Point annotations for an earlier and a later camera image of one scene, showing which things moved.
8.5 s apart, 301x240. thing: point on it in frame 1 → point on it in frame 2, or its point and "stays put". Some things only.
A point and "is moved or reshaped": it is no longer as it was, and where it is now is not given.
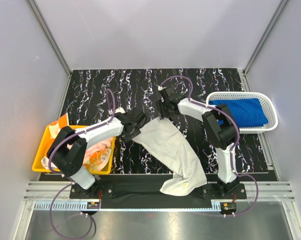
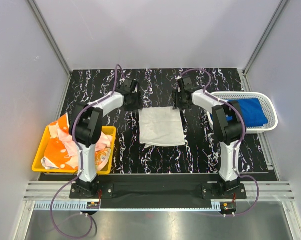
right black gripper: (159, 105) → (176, 103)
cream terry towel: (160, 140) is moved or reshaped
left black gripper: (126, 138) → (137, 105)
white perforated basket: (266, 103) stays put
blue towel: (248, 112) stays put
